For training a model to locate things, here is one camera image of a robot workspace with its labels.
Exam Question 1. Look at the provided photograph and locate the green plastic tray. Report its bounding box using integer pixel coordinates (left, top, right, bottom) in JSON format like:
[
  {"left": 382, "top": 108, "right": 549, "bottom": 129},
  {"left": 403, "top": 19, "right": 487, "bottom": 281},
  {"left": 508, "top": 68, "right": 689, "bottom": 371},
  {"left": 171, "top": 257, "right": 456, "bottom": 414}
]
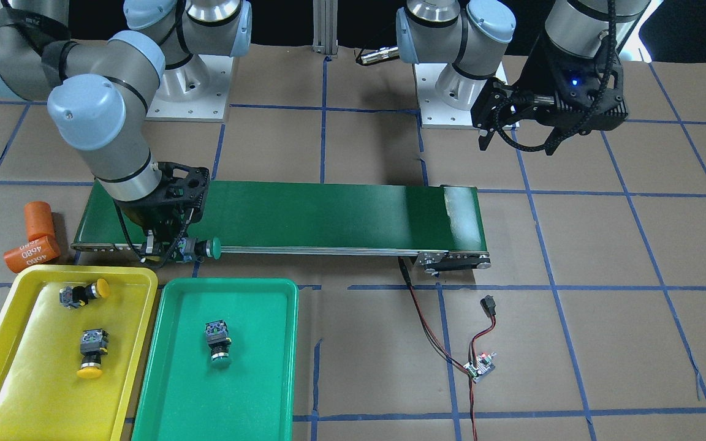
[{"left": 132, "top": 278, "right": 299, "bottom": 440}]

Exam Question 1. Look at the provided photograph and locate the green conveyor belt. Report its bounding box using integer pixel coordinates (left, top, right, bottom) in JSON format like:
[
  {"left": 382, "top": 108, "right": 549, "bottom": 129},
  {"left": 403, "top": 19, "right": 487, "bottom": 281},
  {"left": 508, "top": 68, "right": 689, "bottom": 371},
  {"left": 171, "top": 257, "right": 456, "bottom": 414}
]
[{"left": 71, "top": 181, "right": 491, "bottom": 274}]

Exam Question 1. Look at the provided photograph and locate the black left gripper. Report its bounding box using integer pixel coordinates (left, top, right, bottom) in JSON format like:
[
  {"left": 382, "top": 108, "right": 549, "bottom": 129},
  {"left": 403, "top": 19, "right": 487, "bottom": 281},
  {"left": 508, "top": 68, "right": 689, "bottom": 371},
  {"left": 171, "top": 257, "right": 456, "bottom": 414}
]
[{"left": 471, "top": 58, "right": 574, "bottom": 156}]

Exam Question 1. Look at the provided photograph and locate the aluminium frame post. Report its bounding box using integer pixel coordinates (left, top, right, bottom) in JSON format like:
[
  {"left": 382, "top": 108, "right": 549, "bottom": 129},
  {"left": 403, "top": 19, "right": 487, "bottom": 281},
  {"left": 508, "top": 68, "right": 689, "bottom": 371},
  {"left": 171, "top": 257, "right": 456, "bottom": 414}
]
[{"left": 312, "top": 0, "right": 338, "bottom": 58}]

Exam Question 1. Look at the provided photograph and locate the plain orange cylinder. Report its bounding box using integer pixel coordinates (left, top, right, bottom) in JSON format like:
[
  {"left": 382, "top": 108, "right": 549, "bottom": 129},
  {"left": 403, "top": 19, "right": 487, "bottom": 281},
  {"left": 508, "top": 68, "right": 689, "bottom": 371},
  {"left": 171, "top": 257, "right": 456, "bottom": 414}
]
[{"left": 23, "top": 201, "right": 56, "bottom": 242}]

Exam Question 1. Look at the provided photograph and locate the orange cylinder marked 4680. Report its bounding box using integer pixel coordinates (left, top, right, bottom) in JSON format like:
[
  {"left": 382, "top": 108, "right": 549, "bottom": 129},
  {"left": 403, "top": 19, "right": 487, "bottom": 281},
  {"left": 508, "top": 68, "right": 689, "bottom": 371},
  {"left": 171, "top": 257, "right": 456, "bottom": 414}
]
[{"left": 2, "top": 235, "right": 61, "bottom": 273}]

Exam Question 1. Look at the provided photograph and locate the yellow push button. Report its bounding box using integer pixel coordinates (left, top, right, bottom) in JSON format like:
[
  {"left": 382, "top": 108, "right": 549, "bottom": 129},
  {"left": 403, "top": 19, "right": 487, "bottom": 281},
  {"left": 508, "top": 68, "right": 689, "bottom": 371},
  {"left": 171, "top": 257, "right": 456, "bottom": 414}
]
[
  {"left": 77, "top": 328, "right": 108, "bottom": 379},
  {"left": 59, "top": 278, "right": 112, "bottom": 308}
]

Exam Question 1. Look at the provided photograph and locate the green push button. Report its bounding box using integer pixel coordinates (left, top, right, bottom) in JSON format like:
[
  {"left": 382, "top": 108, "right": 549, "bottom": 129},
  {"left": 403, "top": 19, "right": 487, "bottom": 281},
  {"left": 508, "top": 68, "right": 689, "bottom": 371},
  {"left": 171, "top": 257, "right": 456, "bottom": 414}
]
[
  {"left": 188, "top": 237, "right": 222, "bottom": 262},
  {"left": 205, "top": 319, "right": 232, "bottom": 369}
]

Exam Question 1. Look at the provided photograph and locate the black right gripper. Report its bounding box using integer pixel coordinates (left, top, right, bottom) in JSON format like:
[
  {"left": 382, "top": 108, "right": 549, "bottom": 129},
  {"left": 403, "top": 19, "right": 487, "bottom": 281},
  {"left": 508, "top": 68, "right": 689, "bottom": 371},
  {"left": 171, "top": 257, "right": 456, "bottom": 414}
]
[{"left": 121, "top": 162, "right": 210, "bottom": 263}]

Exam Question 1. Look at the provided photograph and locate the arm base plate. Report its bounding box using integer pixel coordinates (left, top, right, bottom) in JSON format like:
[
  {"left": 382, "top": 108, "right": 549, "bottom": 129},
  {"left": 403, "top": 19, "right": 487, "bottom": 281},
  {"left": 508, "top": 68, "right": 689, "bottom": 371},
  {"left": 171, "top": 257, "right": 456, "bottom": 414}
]
[
  {"left": 146, "top": 54, "right": 236, "bottom": 123},
  {"left": 414, "top": 62, "right": 488, "bottom": 130}
]

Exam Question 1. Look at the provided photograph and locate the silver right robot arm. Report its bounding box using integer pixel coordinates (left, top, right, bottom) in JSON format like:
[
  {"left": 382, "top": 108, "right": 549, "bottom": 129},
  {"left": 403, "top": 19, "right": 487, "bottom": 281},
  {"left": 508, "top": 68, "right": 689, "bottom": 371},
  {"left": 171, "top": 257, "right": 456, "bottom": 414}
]
[{"left": 0, "top": 1, "right": 252, "bottom": 268}]

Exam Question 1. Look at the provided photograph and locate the small circuit board with wires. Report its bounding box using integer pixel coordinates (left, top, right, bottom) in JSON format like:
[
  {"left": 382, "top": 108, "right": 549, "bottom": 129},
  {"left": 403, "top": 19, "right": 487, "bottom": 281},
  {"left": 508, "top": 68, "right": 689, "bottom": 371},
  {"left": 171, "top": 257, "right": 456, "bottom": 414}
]
[{"left": 397, "top": 257, "right": 498, "bottom": 440}]

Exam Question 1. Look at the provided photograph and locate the yellow plastic tray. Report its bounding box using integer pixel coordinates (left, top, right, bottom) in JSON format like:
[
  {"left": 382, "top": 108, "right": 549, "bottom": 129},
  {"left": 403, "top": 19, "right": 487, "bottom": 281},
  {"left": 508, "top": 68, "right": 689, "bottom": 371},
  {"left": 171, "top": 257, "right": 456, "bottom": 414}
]
[{"left": 0, "top": 265, "right": 159, "bottom": 440}]

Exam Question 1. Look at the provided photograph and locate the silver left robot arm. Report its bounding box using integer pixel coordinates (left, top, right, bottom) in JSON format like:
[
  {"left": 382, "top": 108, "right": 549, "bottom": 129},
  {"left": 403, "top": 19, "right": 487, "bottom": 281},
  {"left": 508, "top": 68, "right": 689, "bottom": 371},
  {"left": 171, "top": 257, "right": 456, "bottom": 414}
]
[{"left": 395, "top": 1, "right": 650, "bottom": 156}]

